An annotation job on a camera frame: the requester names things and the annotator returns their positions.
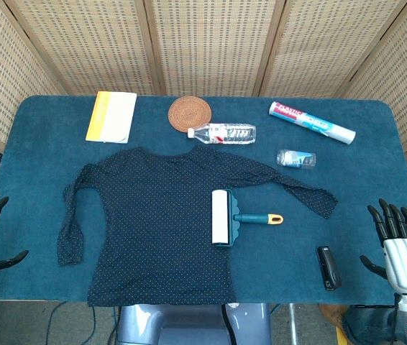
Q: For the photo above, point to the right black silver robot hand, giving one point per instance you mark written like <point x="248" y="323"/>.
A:
<point x="405" y="258"/>

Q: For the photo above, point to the teal lint roller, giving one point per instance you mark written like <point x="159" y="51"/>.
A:
<point x="221" y="217"/>

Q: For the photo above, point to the clear water bottle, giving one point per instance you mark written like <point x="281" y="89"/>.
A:
<point x="228" y="133"/>

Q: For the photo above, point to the black stapler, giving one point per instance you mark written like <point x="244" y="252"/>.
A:
<point x="328" y="267"/>

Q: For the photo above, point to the brown wooden stool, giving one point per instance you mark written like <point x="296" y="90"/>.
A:
<point x="331" y="316"/>

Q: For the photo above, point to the teal blue tablecloth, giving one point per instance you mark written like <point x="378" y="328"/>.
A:
<point x="45" y="151"/>

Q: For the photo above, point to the plastic wrap roll package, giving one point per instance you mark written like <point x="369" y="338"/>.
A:
<point x="311" y="121"/>

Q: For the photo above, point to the dark navy polka-dot shirt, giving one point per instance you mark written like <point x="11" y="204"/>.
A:
<point x="160" y="223"/>

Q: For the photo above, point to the yellow and white book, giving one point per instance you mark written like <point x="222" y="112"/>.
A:
<point x="113" y="116"/>

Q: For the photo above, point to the silver-blue robot torso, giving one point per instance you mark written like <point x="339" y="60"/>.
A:
<point x="189" y="323"/>

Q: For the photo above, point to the round woven rattan coaster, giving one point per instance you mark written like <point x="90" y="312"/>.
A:
<point x="189" y="109"/>

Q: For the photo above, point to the bamboo folding screen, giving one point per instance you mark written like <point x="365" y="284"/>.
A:
<point x="210" y="43"/>

